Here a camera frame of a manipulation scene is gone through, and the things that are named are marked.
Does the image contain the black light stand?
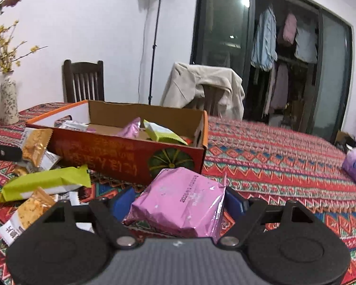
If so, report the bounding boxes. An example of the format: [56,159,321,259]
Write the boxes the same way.
[145,0,170,106]

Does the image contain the green snack packet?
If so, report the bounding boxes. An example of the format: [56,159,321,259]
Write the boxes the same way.
[0,165,92,203]
[143,119,189,146]

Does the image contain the white hanging top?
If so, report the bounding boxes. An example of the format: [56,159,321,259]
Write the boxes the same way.
[294,25,319,64]

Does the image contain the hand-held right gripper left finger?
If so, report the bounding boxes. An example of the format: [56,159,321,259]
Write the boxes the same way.
[37,188,137,249]

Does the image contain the pink hanging garment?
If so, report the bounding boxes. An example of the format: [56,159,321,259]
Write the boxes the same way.
[277,13,298,46]

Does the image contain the dark framed glass door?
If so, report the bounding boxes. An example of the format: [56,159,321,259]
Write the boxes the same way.
[190,0,353,144]

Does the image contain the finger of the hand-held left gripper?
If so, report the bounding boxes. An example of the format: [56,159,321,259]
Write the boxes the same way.
[0,142,23,162]

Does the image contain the white cracker packet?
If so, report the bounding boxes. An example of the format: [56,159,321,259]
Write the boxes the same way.
[52,191,80,207]
[59,120,89,133]
[20,128,62,173]
[0,188,57,246]

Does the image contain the orange cardboard box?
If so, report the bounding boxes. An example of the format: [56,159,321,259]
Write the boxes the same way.
[26,99,209,185]

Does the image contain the beige jacket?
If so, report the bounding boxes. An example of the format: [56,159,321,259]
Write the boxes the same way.
[160,62,245,121]

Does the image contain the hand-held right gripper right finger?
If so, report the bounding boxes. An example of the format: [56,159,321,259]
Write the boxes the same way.
[216,188,318,249]

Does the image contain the lilac hanging garment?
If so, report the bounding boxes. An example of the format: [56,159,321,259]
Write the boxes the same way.
[264,62,290,115]

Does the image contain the light blue hanging shirt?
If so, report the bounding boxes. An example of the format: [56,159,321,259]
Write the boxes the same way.
[251,6,278,72]

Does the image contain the floral ceramic vase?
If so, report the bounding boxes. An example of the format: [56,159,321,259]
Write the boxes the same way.
[0,76,20,125]

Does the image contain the yellow flower branches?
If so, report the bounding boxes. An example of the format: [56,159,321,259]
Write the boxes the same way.
[0,20,48,75]

